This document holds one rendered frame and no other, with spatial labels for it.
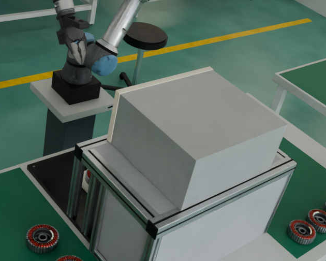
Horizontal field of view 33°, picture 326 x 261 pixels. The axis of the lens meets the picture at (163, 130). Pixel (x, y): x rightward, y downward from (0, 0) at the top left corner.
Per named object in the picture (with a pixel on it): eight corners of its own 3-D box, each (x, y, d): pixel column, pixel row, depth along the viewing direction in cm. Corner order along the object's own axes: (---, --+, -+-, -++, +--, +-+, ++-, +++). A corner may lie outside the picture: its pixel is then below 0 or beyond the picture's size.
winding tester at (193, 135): (106, 140, 187) (115, 89, 175) (196, 111, 214) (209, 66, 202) (179, 212, 166) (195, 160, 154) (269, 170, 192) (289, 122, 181)
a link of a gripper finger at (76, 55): (75, 66, 218) (69, 44, 217) (83, 63, 213) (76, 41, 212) (69, 68, 216) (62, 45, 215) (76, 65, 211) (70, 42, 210)
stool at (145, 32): (88, 85, 423) (98, 19, 391) (137, 73, 454) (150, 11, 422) (130, 122, 394) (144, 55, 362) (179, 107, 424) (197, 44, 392)
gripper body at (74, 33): (75, 43, 221) (68, 14, 220) (86, 39, 214) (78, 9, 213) (59, 46, 216) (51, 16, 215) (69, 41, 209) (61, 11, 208)
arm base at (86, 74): (55, 72, 268) (57, 54, 262) (79, 66, 278) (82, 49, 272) (72, 87, 260) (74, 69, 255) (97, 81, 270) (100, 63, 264)
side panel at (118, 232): (88, 250, 194) (100, 183, 176) (95, 247, 196) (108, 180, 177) (135, 307, 179) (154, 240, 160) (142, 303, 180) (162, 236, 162)
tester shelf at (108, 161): (73, 154, 184) (75, 143, 182) (212, 109, 226) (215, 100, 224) (154, 240, 160) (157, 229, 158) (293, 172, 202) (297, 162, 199)
